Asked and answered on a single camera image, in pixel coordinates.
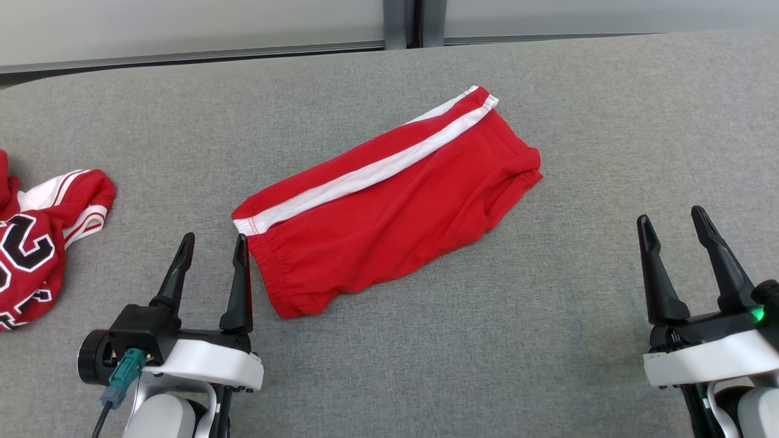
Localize black left camera cable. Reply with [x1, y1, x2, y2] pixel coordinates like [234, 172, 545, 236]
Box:
[91, 401, 116, 438]

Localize red shorts with white stripe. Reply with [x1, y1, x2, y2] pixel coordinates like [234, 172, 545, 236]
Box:
[231, 85, 543, 320]

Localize red basketball jersey white sleeves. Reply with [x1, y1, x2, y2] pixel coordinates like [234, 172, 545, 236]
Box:
[0, 149, 116, 332]

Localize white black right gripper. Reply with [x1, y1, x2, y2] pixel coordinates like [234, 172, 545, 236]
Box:
[637, 206, 779, 389]

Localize grey partition post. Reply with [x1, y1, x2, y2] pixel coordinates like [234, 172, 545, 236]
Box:
[382, 0, 448, 49]

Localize teal left cable connector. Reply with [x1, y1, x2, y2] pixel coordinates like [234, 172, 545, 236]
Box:
[100, 348, 147, 408]

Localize white partition panel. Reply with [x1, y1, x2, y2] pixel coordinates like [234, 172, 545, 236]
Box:
[0, 0, 385, 75]
[444, 0, 779, 44]

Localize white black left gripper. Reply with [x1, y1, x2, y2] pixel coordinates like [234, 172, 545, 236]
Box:
[143, 232, 265, 391]

